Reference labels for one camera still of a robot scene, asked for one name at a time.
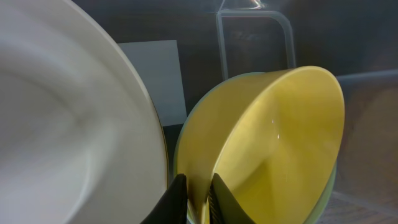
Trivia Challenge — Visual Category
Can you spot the white label in container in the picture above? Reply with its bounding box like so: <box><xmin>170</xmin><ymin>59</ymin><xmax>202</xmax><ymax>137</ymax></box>
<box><xmin>119</xmin><ymin>40</ymin><xmax>187</xmax><ymax>126</ymax></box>

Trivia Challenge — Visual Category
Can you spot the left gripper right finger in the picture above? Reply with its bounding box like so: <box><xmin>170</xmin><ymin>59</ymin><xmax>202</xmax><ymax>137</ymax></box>
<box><xmin>208</xmin><ymin>173</ymin><xmax>254</xmax><ymax>224</ymax></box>

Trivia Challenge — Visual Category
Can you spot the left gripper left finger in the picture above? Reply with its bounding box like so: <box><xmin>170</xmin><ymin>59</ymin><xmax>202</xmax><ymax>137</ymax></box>
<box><xmin>141</xmin><ymin>174</ymin><xmax>188</xmax><ymax>224</ymax></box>

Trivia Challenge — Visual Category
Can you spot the beige bowl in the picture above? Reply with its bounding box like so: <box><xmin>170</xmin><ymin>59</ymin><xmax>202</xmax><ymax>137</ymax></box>
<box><xmin>1</xmin><ymin>1</ymin><xmax>168</xmax><ymax>223</ymax></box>

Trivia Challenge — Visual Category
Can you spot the yellow small bowl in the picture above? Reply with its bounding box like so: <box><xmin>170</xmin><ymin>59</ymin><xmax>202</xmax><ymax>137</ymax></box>
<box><xmin>174</xmin><ymin>65</ymin><xmax>346</xmax><ymax>224</ymax></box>

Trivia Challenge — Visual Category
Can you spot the clear plastic storage container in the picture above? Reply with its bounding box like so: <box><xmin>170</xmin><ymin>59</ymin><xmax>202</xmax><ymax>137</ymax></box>
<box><xmin>77</xmin><ymin>0</ymin><xmax>397</xmax><ymax>223</ymax></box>

